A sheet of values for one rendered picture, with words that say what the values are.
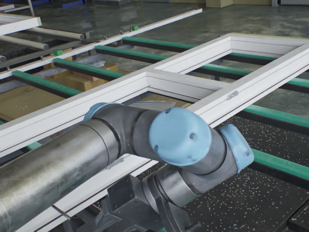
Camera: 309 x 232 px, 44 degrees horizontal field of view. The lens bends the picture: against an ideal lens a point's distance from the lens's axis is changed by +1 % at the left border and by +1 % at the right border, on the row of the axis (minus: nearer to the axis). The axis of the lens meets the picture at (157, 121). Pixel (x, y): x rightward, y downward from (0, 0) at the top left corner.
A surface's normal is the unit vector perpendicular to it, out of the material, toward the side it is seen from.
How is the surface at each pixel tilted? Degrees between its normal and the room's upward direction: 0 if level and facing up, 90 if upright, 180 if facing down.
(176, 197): 89
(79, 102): 90
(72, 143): 26
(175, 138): 47
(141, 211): 113
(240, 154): 83
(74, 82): 90
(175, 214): 59
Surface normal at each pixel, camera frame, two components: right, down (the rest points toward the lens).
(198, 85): -0.71, 0.37
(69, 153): 0.50, -0.55
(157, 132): -0.49, -0.32
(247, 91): 0.70, 0.23
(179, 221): 0.79, -0.55
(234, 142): -0.35, -0.14
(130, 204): 0.28, 0.70
